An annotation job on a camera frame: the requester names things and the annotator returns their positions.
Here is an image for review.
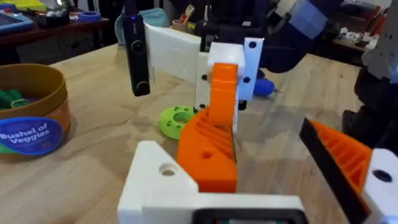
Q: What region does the blue tape roll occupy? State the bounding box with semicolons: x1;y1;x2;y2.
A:
77;11;103;23

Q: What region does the blue electric screwdriver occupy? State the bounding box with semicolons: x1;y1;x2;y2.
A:
252;77;284;98

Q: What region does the white orange left gripper right finger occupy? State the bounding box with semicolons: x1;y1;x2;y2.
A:
298;117;398;224

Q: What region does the heap of clutter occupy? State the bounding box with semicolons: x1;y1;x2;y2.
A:
331;5;387;52

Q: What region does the brown tub with toys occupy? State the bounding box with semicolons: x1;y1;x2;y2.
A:
0;63;72;163

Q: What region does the teal soft bag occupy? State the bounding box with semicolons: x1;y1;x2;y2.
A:
114;7;171;45

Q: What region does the green disc with holes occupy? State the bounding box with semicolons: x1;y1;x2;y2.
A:
158;105;197;141

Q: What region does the blue tray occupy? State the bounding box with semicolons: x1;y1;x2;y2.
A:
0;12;34;34

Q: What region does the dark wooden side table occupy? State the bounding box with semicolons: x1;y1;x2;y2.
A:
0;17;111;65

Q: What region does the cup with wooden utensils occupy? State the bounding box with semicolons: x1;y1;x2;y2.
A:
172;4;196;33

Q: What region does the orange ribbed wedge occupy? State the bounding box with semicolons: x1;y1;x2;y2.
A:
176;105;239;194

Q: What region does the bare white left gripper left finger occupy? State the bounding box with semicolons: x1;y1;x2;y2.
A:
117;139;200;224

